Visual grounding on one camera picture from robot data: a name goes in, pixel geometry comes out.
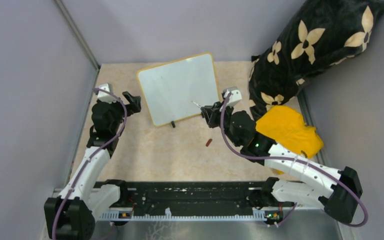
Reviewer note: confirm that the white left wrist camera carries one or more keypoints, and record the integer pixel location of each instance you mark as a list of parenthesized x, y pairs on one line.
[(105, 93)]

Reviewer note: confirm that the black floral pillow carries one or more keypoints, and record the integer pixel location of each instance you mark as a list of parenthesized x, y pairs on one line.
[(320, 35)]

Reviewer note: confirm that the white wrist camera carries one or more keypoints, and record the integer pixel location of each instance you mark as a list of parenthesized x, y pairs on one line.
[(234, 96), (105, 93)]

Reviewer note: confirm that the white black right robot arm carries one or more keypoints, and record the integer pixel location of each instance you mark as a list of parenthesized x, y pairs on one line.
[(337, 192)]

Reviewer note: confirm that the yellow framed whiteboard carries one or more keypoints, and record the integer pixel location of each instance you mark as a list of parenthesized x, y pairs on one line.
[(169, 87)]

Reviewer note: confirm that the red marker cap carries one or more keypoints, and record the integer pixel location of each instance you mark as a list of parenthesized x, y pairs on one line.
[(208, 142)]

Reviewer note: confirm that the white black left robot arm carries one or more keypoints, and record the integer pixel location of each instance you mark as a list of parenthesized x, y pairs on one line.
[(72, 215)]

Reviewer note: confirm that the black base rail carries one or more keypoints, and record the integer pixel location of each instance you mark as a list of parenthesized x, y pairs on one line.
[(195, 198)]

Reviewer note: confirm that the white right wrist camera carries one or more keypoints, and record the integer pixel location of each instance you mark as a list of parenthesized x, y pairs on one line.
[(234, 96)]

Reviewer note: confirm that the yellow cloth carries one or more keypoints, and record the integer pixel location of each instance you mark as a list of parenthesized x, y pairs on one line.
[(286, 126)]

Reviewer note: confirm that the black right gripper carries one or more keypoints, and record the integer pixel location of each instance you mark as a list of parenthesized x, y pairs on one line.
[(212, 113)]

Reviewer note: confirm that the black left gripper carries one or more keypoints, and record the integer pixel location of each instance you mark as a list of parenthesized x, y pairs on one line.
[(134, 106)]

